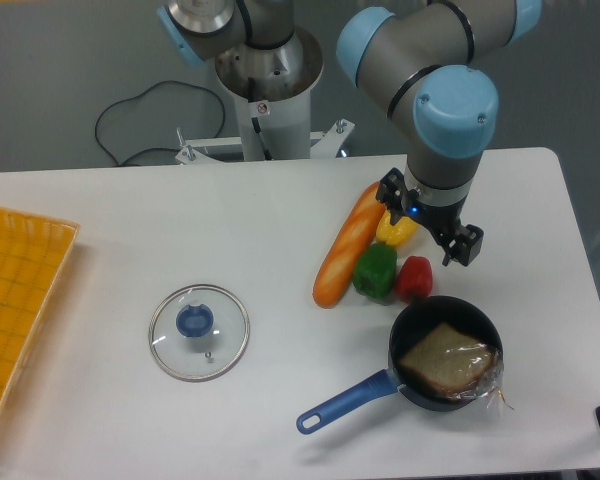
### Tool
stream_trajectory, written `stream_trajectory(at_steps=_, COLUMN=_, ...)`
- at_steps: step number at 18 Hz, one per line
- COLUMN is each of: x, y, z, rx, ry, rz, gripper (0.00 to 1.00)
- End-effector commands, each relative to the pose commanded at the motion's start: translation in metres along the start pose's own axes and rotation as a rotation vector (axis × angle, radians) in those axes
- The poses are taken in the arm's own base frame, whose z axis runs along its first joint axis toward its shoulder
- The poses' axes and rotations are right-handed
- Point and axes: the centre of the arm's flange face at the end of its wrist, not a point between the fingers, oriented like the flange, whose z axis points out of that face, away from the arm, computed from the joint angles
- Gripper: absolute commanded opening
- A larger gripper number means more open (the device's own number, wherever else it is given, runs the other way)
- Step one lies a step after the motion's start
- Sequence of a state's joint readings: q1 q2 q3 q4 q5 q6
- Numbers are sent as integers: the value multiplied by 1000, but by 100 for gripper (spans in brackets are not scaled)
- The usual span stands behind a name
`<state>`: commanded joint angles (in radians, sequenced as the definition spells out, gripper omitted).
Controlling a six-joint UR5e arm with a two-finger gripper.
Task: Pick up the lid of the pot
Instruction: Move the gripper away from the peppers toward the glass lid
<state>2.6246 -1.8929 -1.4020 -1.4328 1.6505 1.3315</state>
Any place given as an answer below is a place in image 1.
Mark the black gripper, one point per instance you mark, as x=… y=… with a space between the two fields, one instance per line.
x=461 y=243

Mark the glass pot lid blue knob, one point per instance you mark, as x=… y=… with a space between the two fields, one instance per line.
x=198 y=333

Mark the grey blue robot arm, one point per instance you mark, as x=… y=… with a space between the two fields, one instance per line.
x=417 y=70

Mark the yellow bell pepper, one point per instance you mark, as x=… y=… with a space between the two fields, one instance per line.
x=395 y=235

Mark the red bell pepper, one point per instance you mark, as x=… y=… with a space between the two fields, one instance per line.
x=414 y=280

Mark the baguette bread loaf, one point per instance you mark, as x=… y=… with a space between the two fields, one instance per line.
x=355 y=236

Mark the green bell pepper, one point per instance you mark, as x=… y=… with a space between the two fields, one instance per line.
x=374 y=272

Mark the bread slice in plastic bag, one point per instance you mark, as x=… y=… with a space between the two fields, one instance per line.
x=453 y=368

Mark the yellow woven basket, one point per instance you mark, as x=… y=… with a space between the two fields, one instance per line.
x=33 y=252

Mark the black saucepan blue handle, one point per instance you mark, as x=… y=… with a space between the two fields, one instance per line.
x=411 y=325

